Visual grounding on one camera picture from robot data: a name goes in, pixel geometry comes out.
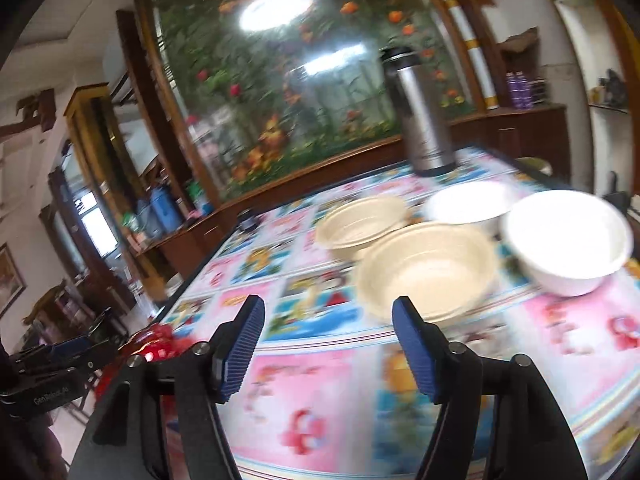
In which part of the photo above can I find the white foam bowl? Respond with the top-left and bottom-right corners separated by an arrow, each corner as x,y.
424,180 -> 521,236
502,189 -> 635,297

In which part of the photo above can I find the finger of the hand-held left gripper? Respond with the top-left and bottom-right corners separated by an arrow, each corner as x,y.
10,337 -> 121,362
17,357 -> 108,385

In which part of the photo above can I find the dark shelf figurine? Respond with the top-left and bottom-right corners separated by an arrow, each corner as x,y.
597,67 -> 629,106

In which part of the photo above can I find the beige paper bowl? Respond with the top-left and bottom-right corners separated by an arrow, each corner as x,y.
315,195 -> 412,263
355,222 -> 500,325

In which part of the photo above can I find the steel thermos flask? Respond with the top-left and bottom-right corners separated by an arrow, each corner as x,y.
380,46 -> 458,177

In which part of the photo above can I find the cardboard box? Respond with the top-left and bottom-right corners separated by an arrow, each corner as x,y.
500,27 -> 541,68

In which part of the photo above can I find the printed cartoon tablecloth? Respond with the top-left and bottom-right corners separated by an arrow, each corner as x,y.
160,147 -> 640,480

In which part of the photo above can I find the person's left forearm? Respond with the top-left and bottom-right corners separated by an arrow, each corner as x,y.
0,410 -> 68,480

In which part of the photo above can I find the floral wall mural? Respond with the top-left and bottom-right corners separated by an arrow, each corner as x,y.
132,0 -> 476,206

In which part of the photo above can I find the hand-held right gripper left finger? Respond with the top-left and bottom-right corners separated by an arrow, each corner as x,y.
67,295 -> 266,480

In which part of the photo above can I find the green white bottle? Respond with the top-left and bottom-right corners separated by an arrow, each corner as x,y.
192,180 -> 216,216

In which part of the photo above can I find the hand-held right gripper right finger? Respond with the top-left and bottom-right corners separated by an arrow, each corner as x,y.
391,296 -> 589,480

